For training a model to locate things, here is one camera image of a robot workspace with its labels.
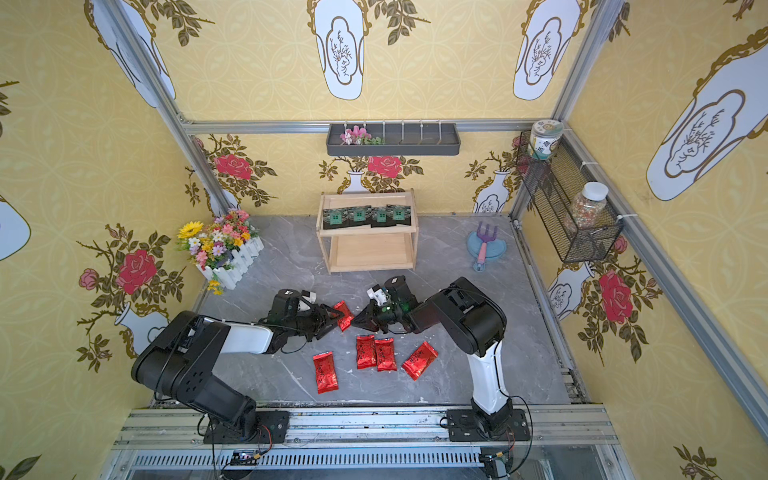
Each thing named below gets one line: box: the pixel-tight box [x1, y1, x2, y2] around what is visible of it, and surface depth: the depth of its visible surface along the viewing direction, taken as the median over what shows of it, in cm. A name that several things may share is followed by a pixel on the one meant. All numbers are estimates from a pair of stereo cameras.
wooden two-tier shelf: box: [316, 189, 419, 275], surface depth 97 cm
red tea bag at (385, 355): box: [375, 338, 398, 372], surface depth 85 cm
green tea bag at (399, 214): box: [386, 204, 412, 226], surface depth 94 cm
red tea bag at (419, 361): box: [402, 341, 439, 381], surface depth 85 cm
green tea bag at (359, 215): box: [347, 205, 373, 228], surface depth 94 cm
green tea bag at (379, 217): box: [371, 206, 397, 228], surface depth 94 cm
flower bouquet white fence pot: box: [176, 208, 265, 296], surface depth 94 cm
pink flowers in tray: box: [340, 125, 383, 146], surface depth 89 cm
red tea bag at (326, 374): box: [312, 351, 339, 395], surface depth 83 cm
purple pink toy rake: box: [477, 221, 498, 265], surface depth 116 cm
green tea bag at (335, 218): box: [323, 207, 350, 230], surface depth 94 cm
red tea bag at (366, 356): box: [356, 334, 377, 369], surface depth 85 cm
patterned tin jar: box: [529, 119, 565, 160], surface depth 87 cm
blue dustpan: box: [467, 231, 507, 272], surface depth 113 cm
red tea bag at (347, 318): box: [334, 300, 354, 332], surface depth 92 cm
